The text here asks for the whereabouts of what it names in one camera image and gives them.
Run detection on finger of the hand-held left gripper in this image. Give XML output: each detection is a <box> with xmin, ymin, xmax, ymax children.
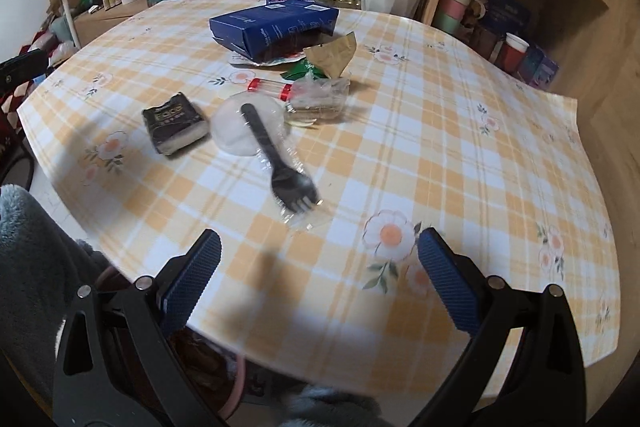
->
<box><xmin>0</xmin><ymin>48</ymin><xmax>51</xmax><ymax>100</ymax></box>

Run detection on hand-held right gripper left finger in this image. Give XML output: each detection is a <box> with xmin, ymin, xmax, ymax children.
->
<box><xmin>50</xmin><ymin>229</ymin><xmax>222</xmax><ymax>427</ymax></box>

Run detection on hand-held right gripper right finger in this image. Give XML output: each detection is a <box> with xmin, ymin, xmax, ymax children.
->
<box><xmin>417</xmin><ymin>228</ymin><xmax>587</xmax><ymax>427</ymax></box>

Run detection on clear round plastic lid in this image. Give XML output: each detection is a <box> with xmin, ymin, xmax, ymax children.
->
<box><xmin>214</xmin><ymin>94</ymin><xmax>286</xmax><ymax>156</ymax></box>

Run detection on black tissue pack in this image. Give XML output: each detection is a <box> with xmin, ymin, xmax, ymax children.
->
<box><xmin>141</xmin><ymin>91</ymin><xmax>210</xmax><ymax>156</ymax></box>

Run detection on black plastic fork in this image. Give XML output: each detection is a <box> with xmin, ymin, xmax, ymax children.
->
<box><xmin>241</xmin><ymin>103</ymin><xmax>328</xmax><ymax>233</ymax></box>

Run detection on red-capped clear tube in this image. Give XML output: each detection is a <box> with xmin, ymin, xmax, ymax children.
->
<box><xmin>247</xmin><ymin>78</ymin><xmax>293</xmax><ymax>100</ymax></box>

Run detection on clear plastic wrapper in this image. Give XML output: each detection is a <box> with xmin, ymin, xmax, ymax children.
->
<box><xmin>287</xmin><ymin>77</ymin><xmax>351</xmax><ymax>124</ymax></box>

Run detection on green candy wrapper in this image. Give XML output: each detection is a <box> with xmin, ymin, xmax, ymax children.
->
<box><xmin>280</xmin><ymin>59</ymin><xmax>328</xmax><ymax>80</ymax></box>

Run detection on brown paper scrap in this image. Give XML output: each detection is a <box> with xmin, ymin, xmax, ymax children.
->
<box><xmin>303</xmin><ymin>33</ymin><xmax>357</xmax><ymax>78</ymax></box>

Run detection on large dark blue carton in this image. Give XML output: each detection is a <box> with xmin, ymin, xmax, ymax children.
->
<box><xmin>209</xmin><ymin>4</ymin><xmax>337</xmax><ymax>62</ymax></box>

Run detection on red white checkered cloth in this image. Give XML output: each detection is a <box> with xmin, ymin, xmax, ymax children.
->
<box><xmin>0</xmin><ymin>27</ymin><xmax>61</xmax><ymax>168</ymax></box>

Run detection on yellow plaid floral tablecloth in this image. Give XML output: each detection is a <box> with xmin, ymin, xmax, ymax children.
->
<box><xmin>17</xmin><ymin>0</ymin><xmax>628</xmax><ymax>370</ymax></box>

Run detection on small blue box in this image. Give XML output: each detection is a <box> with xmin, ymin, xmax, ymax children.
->
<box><xmin>520</xmin><ymin>44</ymin><xmax>559</xmax><ymax>88</ymax></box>

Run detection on red cup with white lid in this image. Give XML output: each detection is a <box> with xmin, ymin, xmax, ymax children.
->
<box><xmin>500</xmin><ymin>33</ymin><xmax>528</xmax><ymax>75</ymax></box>

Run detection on dark blue shelf box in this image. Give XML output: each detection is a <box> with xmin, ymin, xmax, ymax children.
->
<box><xmin>480</xmin><ymin>0</ymin><xmax>532</xmax><ymax>38</ymax></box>

